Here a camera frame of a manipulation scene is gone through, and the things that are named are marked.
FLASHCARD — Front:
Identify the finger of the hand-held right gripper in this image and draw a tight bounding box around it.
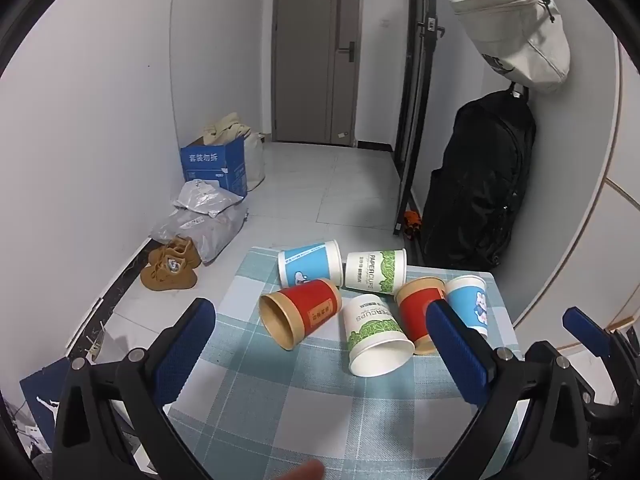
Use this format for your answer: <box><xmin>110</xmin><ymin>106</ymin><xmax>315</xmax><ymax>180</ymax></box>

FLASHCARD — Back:
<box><xmin>562</xmin><ymin>306</ymin><xmax>640</xmax><ymax>364</ymax></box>

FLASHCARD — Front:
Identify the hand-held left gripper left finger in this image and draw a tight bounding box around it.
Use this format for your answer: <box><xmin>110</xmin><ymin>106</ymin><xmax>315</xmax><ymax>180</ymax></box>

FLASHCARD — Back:
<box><xmin>52</xmin><ymin>298</ymin><xmax>217</xmax><ymax>480</ymax></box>

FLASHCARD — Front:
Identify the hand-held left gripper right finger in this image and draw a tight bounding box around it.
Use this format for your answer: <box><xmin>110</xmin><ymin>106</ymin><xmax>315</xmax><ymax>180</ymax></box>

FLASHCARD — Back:
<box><xmin>424</xmin><ymin>299</ymin><xmax>602</xmax><ymax>480</ymax></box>

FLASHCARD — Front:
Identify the blue and white paper cup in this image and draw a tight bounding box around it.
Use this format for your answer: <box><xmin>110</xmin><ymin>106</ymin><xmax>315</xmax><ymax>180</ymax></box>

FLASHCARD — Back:
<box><xmin>444</xmin><ymin>275</ymin><xmax>488</xmax><ymax>340</ymax></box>
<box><xmin>278</xmin><ymin>240</ymin><xmax>346</xmax><ymax>289</ymax></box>

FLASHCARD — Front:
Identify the red and kraft paper cup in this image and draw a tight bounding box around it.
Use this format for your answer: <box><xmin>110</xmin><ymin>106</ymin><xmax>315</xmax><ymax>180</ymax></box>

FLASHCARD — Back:
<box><xmin>258</xmin><ymin>278</ymin><xmax>343</xmax><ymax>352</ymax></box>
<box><xmin>394</xmin><ymin>276</ymin><xmax>447</xmax><ymax>357</ymax></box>

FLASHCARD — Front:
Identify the white green leaf paper cup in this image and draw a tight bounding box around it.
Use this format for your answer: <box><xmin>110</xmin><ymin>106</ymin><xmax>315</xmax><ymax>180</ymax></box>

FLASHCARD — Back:
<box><xmin>344</xmin><ymin>249</ymin><xmax>408</xmax><ymax>295</ymax></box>
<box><xmin>341</xmin><ymin>294</ymin><xmax>416</xmax><ymax>378</ymax></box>

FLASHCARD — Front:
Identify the person's left hand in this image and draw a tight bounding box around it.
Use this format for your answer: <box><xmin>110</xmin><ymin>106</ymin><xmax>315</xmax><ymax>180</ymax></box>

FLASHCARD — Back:
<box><xmin>277</xmin><ymin>460</ymin><xmax>326</xmax><ymax>480</ymax></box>

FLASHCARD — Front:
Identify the brown shoe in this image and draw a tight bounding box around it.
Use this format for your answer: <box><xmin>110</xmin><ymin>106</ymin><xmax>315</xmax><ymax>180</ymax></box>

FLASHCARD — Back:
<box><xmin>148</xmin><ymin>236</ymin><xmax>203</xmax><ymax>269</ymax></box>
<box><xmin>140</xmin><ymin>256</ymin><xmax>199</xmax><ymax>291</ymax></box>

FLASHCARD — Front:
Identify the blue plaid tablecloth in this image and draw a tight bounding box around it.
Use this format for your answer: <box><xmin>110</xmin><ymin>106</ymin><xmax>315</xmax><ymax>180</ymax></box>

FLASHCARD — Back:
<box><xmin>167</xmin><ymin>246</ymin><xmax>531</xmax><ymax>480</ymax></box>

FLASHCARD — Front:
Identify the large grey plastic parcel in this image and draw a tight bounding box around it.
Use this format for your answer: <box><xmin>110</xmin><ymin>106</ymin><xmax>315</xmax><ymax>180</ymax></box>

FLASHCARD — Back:
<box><xmin>150</xmin><ymin>204</ymin><xmax>249</xmax><ymax>266</ymax></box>

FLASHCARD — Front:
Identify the orange and black object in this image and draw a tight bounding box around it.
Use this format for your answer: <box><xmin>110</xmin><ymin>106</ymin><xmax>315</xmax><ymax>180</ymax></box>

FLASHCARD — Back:
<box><xmin>402</xmin><ymin>210</ymin><xmax>424</xmax><ymax>241</ymax></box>

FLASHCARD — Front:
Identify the dark blue shoe box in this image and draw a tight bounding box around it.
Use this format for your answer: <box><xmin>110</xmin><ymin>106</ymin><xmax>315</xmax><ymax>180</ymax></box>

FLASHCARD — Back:
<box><xmin>19</xmin><ymin>357</ymin><xmax>76</xmax><ymax>456</ymax></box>

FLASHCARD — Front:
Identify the small grey plastic parcel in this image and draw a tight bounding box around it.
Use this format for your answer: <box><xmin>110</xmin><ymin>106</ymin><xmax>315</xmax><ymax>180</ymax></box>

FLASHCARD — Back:
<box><xmin>172</xmin><ymin>179</ymin><xmax>245</xmax><ymax>219</ymax></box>

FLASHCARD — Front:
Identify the black backpack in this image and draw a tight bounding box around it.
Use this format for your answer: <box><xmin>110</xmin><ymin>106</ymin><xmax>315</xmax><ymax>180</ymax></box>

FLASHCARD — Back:
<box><xmin>419</xmin><ymin>91</ymin><xmax>539</xmax><ymax>272</ymax></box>

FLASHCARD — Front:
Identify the blue cardboard box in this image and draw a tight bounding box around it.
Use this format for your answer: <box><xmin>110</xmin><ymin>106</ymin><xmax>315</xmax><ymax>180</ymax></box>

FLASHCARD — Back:
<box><xmin>180</xmin><ymin>135</ymin><xmax>249</xmax><ymax>199</ymax></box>

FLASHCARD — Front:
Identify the white sack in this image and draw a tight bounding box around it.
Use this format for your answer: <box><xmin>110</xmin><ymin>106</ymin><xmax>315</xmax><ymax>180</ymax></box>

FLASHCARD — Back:
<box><xmin>243</xmin><ymin>131</ymin><xmax>267</xmax><ymax>192</ymax></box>

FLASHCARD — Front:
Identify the beige cloth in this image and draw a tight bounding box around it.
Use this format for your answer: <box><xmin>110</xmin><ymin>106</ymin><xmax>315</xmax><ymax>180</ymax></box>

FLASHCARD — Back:
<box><xmin>202</xmin><ymin>112</ymin><xmax>252</xmax><ymax>146</ymax></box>

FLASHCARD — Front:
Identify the black framed door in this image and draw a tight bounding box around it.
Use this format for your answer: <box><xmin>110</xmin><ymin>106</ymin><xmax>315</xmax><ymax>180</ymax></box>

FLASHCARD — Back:
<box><xmin>392</xmin><ymin>0</ymin><xmax>447</xmax><ymax>239</ymax></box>

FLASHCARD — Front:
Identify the white tote bag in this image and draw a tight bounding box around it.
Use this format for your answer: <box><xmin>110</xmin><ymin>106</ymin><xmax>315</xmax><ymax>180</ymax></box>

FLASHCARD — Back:
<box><xmin>449</xmin><ymin>0</ymin><xmax>572</xmax><ymax>94</ymax></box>

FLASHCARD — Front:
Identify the grey door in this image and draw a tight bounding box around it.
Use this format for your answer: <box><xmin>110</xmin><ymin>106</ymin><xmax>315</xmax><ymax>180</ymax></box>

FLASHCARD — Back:
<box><xmin>271</xmin><ymin>0</ymin><xmax>362</xmax><ymax>147</ymax></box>

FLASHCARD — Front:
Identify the silver door handle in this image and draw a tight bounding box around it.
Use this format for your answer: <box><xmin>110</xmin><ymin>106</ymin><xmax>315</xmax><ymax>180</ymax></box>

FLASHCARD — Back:
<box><xmin>417</xmin><ymin>17</ymin><xmax>446</xmax><ymax>39</ymax></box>

